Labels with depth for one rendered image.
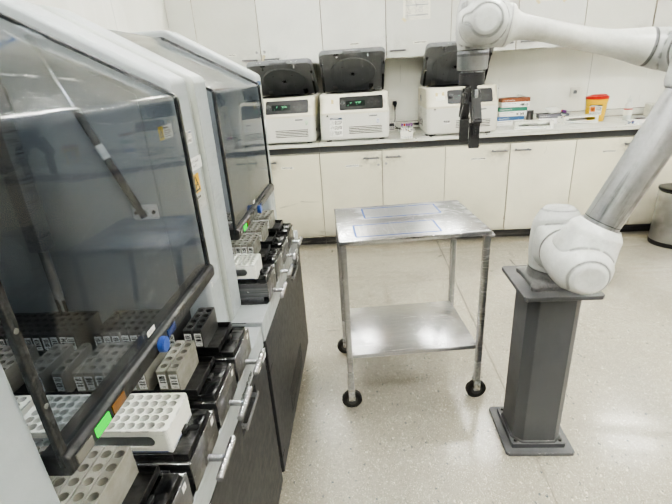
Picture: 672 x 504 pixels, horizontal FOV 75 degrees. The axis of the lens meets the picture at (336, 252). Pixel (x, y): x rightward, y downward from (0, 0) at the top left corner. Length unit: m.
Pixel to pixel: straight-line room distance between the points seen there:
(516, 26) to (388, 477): 1.54
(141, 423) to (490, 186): 3.39
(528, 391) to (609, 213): 0.76
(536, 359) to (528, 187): 2.40
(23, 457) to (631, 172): 1.39
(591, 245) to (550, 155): 2.63
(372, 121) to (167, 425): 3.08
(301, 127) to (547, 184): 2.07
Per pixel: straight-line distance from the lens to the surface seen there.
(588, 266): 1.37
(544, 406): 1.92
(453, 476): 1.90
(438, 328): 2.15
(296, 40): 3.95
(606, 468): 2.08
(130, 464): 0.87
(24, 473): 0.69
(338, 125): 3.65
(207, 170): 1.24
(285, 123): 3.69
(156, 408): 0.94
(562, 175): 4.07
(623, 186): 1.41
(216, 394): 1.01
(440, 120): 3.70
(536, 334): 1.72
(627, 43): 1.53
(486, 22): 1.24
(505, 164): 3.88
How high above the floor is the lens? 1.43
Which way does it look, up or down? 22 degrees down
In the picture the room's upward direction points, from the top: 4 degrees counter-clockwise
